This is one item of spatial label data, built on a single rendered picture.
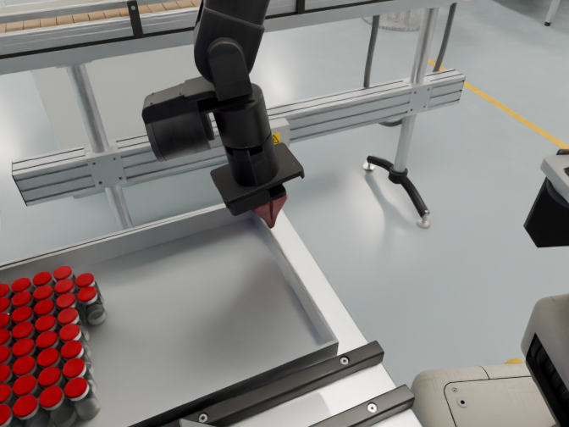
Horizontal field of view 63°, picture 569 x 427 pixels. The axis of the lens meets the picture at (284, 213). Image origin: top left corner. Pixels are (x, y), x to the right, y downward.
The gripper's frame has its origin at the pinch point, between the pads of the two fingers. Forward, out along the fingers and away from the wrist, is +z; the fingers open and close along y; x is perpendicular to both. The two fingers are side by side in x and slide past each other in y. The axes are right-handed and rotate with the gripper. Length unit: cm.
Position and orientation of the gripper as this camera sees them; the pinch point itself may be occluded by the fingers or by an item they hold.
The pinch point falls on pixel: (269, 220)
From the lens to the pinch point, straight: 63.1
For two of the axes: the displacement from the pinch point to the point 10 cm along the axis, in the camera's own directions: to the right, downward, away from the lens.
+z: 1.6, 6.8, 7.1
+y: -9.0, 3.9, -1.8
